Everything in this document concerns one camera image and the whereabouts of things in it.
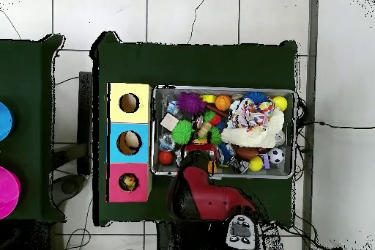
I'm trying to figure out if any magenta bowl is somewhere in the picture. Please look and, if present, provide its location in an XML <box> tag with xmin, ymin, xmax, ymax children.
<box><xmin>0</xmin><ymin>166</ymin><xmax>21</xmax><ymax>220</ymax></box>

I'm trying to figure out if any green spiky ball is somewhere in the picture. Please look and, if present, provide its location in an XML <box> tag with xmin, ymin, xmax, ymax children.
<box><xmin>171</xmin><ymin>120</ymin><xmax>195</xmax><ymax>145</ymax></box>

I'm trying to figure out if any black and white soccer ball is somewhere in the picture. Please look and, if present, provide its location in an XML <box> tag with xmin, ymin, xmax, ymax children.
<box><xmin>267</xmin><ymin>147</ymin><xmax>286</xmax><ymax>165</ymax></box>

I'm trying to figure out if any black stand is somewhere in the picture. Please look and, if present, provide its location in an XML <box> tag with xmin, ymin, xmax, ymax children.
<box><xmin>52</xmin><ymin>70</ymin><xmax>94</xmax><ymax>176</ymax></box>

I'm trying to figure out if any yellow toy duck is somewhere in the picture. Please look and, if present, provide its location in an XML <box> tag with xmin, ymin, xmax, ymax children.
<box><xmin>120</xmin><ymin>174</ymin><xmax>138</xmax><ymax>191</ymax></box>

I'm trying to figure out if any red rubber ball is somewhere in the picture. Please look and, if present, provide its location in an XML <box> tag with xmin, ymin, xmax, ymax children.
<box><xmin>158</xmin><ymin>150</ymin><xmax>174</xmax><ymax>166</ymax></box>

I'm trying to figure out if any purple spiky toy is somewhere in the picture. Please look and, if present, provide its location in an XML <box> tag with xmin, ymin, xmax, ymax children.
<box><xmin>176</xmin><ymin>91</ymin><xmax>207</xmax><ymax>116</ymax></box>

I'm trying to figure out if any white cloth with coloured dots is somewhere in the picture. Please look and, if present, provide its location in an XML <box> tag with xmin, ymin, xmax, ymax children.
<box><xmin>253</xmin><ymin>100</ymin><xmax>276</xmax><ymax>122</ymax></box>

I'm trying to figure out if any blue bowl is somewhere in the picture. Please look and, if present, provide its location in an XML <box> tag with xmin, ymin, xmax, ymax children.
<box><xmin>0</xmin><ymin>101</ymin><xmax>15</xmax><ymax>142</ymax></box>

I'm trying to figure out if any black cable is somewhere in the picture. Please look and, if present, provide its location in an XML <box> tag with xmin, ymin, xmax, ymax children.
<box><xmin>295</xmin><ymin>120</ymin><xmax>375</xmax><ymax>130</ymax></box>

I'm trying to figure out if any small orange basketball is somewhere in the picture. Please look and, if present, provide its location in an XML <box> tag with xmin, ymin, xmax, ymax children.
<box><xmin>215</xmin><ymin>94</ymin><xmax>233</xmax><ymax>111</ymax></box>

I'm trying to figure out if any brown toy football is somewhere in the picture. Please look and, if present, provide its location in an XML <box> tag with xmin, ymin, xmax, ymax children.
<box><xmin>234</xmin><ymin>145</ymin><xmax>260</xmax><ymax>161</ymax></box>

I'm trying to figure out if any grey metal rail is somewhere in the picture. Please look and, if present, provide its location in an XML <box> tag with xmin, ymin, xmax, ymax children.
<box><xmin>301</xmin><ymin>0</ymin><xmax>320</xmax><ymax>250</ymax></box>

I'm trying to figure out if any dark green table cloth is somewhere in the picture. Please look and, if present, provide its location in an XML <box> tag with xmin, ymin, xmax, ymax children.
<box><xmin>90</xmin><ymin>31</ymin><xmax>300</xmax><ymax>227</ymax></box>
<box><xmin>0</xmin><ymin>34</ymin><xmax>67</xmax><ymax>223</ymax></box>

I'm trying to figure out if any cream waffle cloth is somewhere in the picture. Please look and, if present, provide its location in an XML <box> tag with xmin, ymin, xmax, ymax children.
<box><xmin>220</xmin><ymin>108</ymin><xmax>286</xmax><ymax>149</ymax></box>

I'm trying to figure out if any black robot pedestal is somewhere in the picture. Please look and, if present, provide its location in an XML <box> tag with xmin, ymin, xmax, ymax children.
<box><xmin>156</xmin><ymin>221</ymin><xmax>226</xmax><ymax>250</ymax></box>

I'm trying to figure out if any yellow ball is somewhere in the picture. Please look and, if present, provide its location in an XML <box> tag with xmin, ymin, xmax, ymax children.
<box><xmin>272</xmin><ymin>95</ymin><xmax>289</xmax><ymax>112</ymax></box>
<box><xmin>248</xmin><ymin>155</ymin><xmax>264</xmax><ymax>172</ymax></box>

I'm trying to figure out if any silver mesh bin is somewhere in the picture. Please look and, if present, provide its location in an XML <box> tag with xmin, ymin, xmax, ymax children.
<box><xmin>150</xmin><ymin>84</ymin><xmax>297</xmax><ymax>180</ymax></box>

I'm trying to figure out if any wooden box with three holes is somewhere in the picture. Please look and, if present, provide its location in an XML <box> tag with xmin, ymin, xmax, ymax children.
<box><xmin>106</xmin><ymin>81</ymin><xmax>153</xmax><ymax>203</ymax></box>

